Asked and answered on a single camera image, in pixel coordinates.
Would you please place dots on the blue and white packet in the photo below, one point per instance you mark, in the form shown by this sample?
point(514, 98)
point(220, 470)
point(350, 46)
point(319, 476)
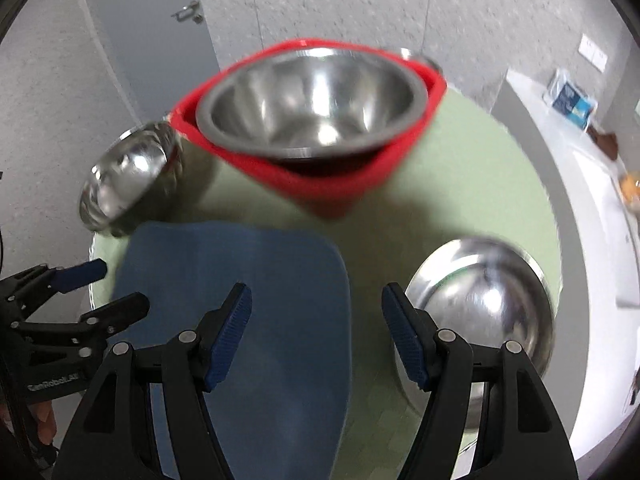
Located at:
point(570, 97)

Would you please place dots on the grey door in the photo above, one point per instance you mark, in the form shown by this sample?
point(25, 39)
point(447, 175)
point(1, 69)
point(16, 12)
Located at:
point(135, 35)

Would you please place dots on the large steel bowl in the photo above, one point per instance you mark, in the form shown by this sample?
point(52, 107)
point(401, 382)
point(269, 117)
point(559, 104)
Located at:
point(300, 105)

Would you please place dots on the red plastic dish basket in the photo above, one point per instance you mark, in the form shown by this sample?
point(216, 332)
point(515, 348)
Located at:
point(310, 187)

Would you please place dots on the small steel bowl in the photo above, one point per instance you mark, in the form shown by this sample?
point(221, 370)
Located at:
point(120, 175)

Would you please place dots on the orange object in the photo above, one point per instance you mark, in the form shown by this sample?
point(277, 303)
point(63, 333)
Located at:
point(631, 187)

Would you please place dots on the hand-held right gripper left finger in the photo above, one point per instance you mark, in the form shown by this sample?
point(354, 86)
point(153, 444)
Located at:
point(229, 342)

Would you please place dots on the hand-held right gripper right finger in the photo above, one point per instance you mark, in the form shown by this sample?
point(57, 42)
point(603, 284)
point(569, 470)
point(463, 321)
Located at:
point(407, 346)

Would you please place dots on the white counter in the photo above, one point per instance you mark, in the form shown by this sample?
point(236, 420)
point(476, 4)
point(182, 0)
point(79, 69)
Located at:
point(575, 220)

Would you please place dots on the person's left hand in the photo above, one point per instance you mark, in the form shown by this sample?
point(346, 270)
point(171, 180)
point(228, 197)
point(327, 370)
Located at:
point(44, 417)

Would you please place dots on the white wall switch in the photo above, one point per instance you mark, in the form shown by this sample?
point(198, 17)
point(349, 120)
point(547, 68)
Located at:
point(592, 52)

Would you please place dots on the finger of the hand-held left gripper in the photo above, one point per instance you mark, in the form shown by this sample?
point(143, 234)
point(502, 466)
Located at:
point(122, 309)
point(82, 274)

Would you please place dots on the blue mat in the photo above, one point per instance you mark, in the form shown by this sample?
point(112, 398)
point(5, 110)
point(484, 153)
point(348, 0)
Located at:
point(280, 280)

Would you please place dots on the brown object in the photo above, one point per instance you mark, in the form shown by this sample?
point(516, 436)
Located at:
point(606, 144)

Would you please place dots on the light green table cover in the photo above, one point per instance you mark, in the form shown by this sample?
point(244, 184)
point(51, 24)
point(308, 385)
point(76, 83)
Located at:
point(475, 170)

